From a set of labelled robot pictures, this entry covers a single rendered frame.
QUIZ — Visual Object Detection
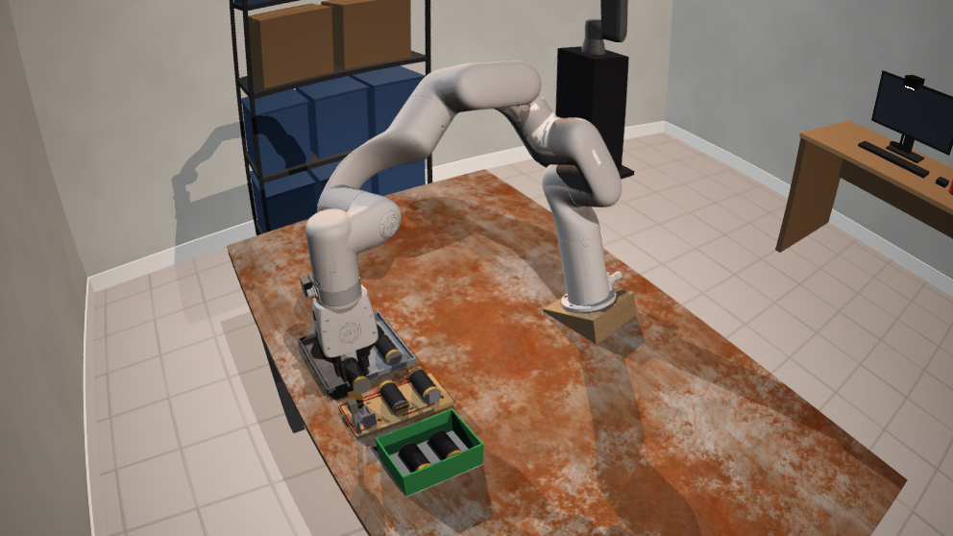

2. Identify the green open-top box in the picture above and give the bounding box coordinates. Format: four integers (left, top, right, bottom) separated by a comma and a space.
375, 408, 483, 497

